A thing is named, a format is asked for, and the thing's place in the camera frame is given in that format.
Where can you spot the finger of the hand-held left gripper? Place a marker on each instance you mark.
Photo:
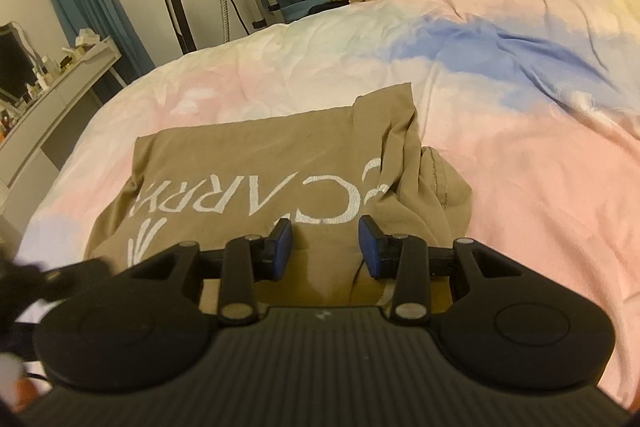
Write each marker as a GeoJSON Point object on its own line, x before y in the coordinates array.
{"type": "Point", "coordinates": [80, 274]}

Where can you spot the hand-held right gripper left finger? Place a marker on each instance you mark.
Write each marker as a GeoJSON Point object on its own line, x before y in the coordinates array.
{"type": "Point", "coordinates": [282, 252]}

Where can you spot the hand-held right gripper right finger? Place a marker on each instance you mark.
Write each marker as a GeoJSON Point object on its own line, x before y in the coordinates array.
{"type": "Point", "coordinates": [369, 249]}

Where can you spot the tan printed t-shirt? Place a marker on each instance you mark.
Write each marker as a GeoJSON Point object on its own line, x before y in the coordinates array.
{"type": "Point", "coordinates": [300, 157]}

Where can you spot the white dressing table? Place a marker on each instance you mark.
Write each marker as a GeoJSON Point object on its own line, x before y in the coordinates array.
{"type": "Point", "coordinates": [60, 97]}

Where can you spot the row of small cosmetic bottles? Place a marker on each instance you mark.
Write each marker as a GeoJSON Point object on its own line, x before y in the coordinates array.
{"type": "Point", "coordinates": [45, 72]}

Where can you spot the table mirror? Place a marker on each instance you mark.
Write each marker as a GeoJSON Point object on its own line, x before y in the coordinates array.
{"type": "Point", "coordinates": [12, 62]}

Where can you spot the white tissue box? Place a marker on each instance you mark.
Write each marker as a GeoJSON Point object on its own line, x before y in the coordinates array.
{"type": "Point", "coordinates": [85, 39]}

